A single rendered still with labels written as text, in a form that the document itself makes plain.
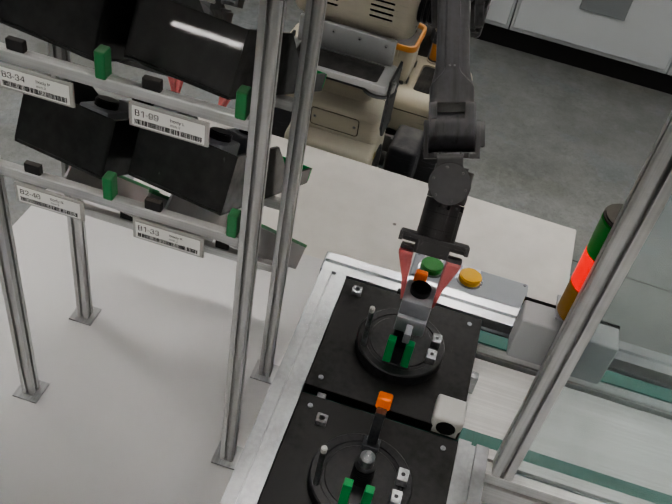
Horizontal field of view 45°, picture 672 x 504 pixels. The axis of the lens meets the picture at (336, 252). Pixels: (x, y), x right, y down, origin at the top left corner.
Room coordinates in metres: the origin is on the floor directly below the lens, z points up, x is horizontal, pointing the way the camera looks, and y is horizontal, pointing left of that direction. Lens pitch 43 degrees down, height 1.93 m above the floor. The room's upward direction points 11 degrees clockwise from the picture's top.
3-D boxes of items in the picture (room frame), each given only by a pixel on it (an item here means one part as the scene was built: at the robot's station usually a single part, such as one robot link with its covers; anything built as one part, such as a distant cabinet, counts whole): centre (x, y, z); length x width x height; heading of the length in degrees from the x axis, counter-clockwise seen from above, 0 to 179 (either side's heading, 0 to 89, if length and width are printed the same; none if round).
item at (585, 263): (0.70, -0.30, 1.33); 0.05 x 0.05 x 0.05
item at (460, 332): (0.85, -0.13, 0.96); 0.24 x 0.24 x 0.02; 82
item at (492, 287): (1.05, -0.24, 0.93); 0.21 x 0.07 x 0.06; 82
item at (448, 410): (0.74, -0.21, 0.97); 0.05 x 0.05 x 0.04; 82
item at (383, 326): (0.85, -0.13, 0.98); 0.14 x 0.14 x 0.02
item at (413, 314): (0.83, -0.13, 1.08); 0.08 x 0.04 x 0.07; 172
